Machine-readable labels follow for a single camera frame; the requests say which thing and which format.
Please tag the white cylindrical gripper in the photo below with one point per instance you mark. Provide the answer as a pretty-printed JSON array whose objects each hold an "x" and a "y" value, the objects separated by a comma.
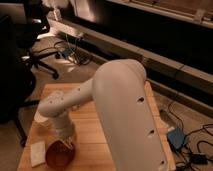
[{"x": 65, "y": 129}]

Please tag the brown ceramic bowl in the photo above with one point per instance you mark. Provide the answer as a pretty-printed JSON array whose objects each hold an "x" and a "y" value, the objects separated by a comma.
[{"x": 59, "y": 155}]

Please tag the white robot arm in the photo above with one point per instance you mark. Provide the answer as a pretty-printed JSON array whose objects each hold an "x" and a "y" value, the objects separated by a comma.
[{"x": 118, "y": 91}]

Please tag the white paper cup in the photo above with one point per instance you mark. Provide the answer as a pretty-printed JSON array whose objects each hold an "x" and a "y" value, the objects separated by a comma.
[{"x": 43, "y": 121}]

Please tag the blue box on floor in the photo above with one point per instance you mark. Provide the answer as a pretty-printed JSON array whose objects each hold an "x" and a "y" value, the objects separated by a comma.
[{"x": 177, "y": 139}]

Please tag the black office chair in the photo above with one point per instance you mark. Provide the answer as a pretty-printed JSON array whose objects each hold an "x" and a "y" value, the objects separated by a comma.
[{"x": 17, "y": 82}]

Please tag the black power adapter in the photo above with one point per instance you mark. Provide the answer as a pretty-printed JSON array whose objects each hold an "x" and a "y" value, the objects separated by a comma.
[{"x": 199, "y": 159}]

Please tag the blue device with cables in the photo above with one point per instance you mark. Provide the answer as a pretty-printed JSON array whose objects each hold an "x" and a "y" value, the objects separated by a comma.
[{"x": 67, "y": 53}]

